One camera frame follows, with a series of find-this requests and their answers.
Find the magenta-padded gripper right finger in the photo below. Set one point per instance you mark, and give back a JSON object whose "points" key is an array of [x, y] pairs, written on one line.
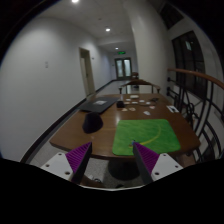
{"points": [[163, 165]]}

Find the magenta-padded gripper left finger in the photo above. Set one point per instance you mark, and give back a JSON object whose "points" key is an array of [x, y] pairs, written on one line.
{"points": [[60, 165]]}

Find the black computer mouse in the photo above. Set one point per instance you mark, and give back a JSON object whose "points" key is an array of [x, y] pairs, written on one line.
{"points": [[92, 123]]}

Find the green mouse pad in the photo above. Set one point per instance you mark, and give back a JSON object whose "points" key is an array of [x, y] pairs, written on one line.
{"points": [[143, 135]]}

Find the small white card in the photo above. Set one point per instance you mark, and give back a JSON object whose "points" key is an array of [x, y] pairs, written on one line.
{"points": [[147, 113]]}

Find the white printed booklet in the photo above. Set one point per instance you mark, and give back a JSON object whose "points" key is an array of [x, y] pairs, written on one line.
{"points": [[172, 108]]}

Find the dark grey closed laptop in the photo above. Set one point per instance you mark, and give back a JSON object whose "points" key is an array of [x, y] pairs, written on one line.
{"points": [[98, 104]]}

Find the white rectangular card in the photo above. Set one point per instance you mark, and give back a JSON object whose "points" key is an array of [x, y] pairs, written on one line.
{"points": [[134, 96]]}

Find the small black box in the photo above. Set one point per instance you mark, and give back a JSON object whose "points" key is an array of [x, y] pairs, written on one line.
{"points": [[120, 104]]}

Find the wooden armchair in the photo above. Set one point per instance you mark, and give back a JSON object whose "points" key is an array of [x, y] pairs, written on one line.
{"points": [[139, 82]]}

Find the wood-topped black metal railing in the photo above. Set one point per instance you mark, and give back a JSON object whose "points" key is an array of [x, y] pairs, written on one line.
{"points": [[193, 75]]}

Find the pale side door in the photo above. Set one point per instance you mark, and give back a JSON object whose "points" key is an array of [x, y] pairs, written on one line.
{"points": [[88, 71]]}

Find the glazed double door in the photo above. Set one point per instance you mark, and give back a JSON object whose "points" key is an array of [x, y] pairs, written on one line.
{"points": [[123, 68]]}

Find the tall dark window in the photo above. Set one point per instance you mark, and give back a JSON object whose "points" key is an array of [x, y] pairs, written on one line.
{"points": [[188, 63]]}

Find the green exit sign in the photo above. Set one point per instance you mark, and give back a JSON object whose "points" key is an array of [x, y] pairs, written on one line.
{"points": [[121, 52]]}

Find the round ceiling light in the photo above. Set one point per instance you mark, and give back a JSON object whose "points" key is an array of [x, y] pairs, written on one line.
{"points": [[75, 1], [107, 29]]}

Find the small dark transom window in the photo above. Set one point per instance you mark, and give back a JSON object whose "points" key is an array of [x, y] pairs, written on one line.
{"points": [[171, 15]]}

